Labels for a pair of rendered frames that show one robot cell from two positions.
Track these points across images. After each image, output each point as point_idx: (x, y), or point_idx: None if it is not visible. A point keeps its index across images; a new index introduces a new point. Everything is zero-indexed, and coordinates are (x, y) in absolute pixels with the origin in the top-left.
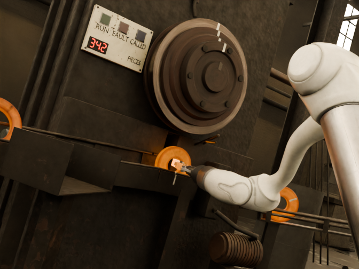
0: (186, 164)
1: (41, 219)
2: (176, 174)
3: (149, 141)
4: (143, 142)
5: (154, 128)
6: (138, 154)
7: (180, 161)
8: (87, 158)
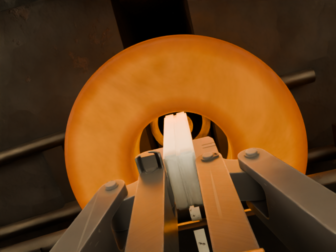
0: (204, 158)
1: None
2: (202, 217)
3: (45, 85)
4: (23, 104)
5: (29, 19)
6: (38, 161)
7: (145, 166)
8: None
